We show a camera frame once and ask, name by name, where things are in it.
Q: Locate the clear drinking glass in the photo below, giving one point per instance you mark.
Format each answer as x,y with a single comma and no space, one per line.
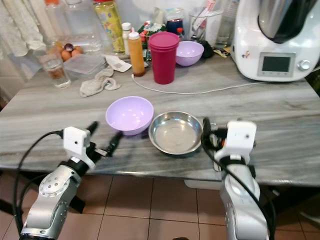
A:
55,70

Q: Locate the clear utensil jug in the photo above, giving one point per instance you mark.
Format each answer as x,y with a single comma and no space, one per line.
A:
204,25

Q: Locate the large lilac plastic bowl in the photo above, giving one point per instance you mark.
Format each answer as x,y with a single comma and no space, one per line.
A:
130,115

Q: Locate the small lilac plastic bowl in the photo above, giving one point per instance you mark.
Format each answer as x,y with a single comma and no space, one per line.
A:
190,52

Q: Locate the large clear water jug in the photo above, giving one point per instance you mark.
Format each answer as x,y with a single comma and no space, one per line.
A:
75,25

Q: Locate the crumpled grey cloth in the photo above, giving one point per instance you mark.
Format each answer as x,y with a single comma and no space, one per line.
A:
99,83

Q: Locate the small white bottle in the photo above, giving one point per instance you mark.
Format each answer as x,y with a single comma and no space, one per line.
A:
126,31

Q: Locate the brown eggs pile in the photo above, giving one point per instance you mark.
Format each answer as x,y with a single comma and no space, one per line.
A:
71,51

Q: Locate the stainless steel bowl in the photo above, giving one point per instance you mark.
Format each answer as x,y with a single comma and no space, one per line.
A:
176,133

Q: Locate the clear plastic food container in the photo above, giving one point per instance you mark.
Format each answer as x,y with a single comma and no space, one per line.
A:
84,66

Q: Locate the white paper slip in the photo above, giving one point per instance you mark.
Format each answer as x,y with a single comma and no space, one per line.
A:
117,63

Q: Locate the magenta plastic tumbler with lid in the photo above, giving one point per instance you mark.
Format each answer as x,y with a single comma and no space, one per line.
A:
164,60

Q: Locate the white kitchen cooking machine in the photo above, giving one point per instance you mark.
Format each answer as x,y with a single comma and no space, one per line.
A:
265,50

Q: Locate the white patterned curtain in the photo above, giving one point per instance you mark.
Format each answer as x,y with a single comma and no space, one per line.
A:
20,25

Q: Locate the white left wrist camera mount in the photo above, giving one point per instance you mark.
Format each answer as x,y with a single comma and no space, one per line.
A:
75,141

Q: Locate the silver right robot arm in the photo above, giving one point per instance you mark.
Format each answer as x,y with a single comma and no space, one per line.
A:
244,205

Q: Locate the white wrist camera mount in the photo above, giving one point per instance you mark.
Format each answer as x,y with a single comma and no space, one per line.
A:
75,141
240,137

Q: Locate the dark jar with lid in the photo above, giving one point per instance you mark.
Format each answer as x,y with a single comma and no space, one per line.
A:
174,22

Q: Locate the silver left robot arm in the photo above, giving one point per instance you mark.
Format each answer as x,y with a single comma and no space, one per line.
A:
52,197

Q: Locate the orange sauce squeeze bottle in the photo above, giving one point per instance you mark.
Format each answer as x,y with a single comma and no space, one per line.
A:
136,56

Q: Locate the yellow cooking oil bottle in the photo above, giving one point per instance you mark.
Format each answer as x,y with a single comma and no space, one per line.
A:
109,25

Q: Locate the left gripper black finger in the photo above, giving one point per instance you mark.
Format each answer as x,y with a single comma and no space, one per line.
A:
115,141
93,127

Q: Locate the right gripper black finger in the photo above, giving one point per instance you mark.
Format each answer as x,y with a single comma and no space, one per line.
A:
205,131
211,139

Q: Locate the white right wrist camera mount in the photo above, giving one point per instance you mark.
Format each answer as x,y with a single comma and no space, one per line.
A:
240,137

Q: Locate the white plastic storage box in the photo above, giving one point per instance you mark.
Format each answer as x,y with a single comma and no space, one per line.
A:
200,184

